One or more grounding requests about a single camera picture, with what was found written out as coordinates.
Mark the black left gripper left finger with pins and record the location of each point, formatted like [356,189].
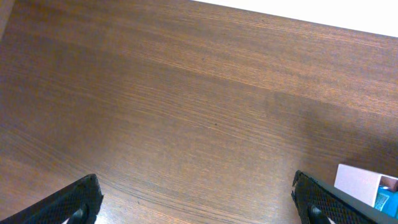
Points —
[79,202]

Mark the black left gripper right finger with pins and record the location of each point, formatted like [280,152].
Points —
[319,202]

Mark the white open cardboard box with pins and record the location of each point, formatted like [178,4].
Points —
[362,184]

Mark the teal mouthwash bottle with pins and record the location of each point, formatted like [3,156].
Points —
[386,201]

